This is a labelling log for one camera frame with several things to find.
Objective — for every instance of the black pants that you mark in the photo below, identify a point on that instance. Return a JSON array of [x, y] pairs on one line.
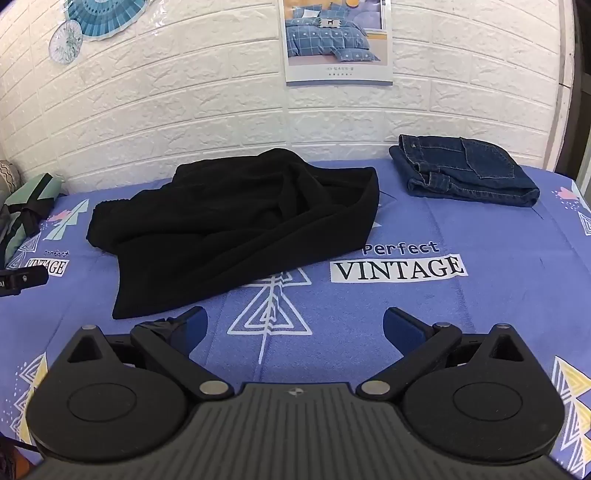
[[221, 230]]

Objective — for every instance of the mint green cloth black band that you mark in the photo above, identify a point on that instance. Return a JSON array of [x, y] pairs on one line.
[[27, 203]]

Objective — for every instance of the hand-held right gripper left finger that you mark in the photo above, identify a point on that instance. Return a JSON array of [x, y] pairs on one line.
[[195, 325]]

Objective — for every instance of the wall poster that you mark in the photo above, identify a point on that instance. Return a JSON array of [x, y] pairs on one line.
[[337, 41]]

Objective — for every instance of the grey patterned pillow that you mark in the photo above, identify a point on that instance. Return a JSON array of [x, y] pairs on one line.
[[7, 177]]

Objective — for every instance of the blue paper fan decoration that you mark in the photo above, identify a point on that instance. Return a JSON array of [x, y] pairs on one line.
[[106, 16]]

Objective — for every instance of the folded blue jeans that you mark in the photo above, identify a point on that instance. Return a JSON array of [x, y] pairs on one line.
[[471, 170]]

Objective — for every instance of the printed blue bedsheet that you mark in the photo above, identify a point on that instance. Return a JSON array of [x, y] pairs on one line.
[[461, 240]]

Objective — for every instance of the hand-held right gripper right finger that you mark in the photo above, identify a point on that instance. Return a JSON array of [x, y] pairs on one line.
[[396, 325]]

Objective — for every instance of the small white paper fan decoration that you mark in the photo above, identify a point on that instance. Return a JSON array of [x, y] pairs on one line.
[[65, 41]]

